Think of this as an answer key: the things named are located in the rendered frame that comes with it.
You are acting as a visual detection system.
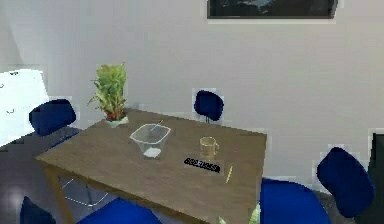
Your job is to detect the black remote control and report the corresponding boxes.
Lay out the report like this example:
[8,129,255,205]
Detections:
[183,157,222,174]

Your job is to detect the green potted house plant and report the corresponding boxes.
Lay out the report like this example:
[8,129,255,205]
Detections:
[87,62,130,129]

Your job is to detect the tan mug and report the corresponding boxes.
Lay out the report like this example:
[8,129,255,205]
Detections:
[199,136,220,160]

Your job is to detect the black cabinet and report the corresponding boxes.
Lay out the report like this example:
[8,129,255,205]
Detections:
[353,132,384,224]

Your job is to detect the brown wooden dining table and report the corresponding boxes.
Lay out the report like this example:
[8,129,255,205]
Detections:
[35,107,268,224]

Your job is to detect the yellow pencil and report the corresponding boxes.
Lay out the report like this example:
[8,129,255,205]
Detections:
[225,165,234,185]

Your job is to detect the blue chair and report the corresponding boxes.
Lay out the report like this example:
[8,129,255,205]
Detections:
[19,195,163,224]
[259,146,376,224]
[193,89,225,124]
[28,98,110,208]

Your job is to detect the white chest of drawers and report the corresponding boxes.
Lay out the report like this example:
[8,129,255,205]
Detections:
[0,68,50,148]

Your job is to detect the dark framed wall picture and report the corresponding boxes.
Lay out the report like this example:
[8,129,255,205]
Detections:
[206,0,339,20]

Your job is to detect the green plant leaves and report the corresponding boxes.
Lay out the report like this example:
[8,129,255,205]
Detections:
[217,203,262,224]

